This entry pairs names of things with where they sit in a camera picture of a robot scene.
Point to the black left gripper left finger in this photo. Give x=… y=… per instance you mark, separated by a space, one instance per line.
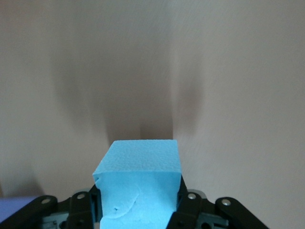
x=81 y=202

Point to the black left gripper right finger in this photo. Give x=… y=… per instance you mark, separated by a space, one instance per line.
x=197 y=210

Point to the purple foam block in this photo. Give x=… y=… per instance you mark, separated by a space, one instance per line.
x=12 y=207

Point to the blue foam block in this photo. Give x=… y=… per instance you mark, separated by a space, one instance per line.
x=138 y=186

